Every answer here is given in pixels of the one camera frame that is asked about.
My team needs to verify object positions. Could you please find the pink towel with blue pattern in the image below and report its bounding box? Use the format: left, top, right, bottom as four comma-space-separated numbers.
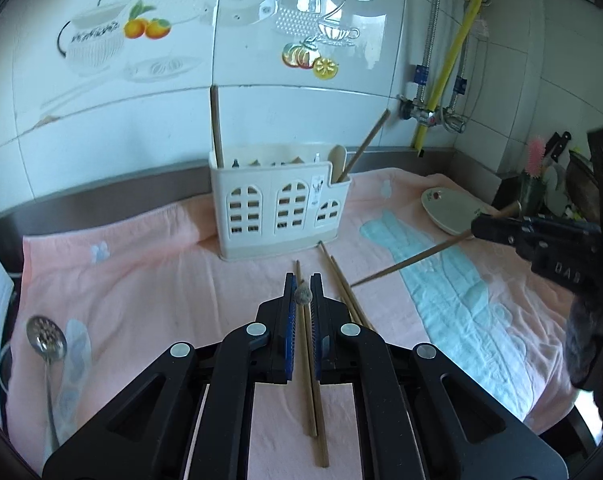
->
6, 169, 577, 469

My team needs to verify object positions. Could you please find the pink brush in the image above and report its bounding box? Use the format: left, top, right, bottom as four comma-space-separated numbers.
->
525, 138, 545, 178

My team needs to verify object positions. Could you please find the braided steel water hose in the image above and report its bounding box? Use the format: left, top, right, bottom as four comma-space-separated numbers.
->
415, 0, 443, 104
451, 34, 475, 116

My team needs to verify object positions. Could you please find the white plastic utensil holder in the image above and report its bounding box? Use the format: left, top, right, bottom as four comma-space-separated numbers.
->
208, 143, 350, 261

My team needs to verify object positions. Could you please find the small white plate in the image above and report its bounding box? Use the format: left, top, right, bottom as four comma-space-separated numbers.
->
421, 188, 491, 235

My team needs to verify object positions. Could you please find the steel slotted ladle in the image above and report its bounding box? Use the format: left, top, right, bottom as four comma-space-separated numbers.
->
26, 315, 67, 452

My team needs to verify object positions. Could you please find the yellow gas hose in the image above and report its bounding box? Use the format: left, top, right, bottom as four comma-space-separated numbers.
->
412, 0, 488, 154

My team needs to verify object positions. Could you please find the steel angle valve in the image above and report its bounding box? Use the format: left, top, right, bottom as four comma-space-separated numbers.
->
398, 96, 440, 128
440, 107, 467, 134

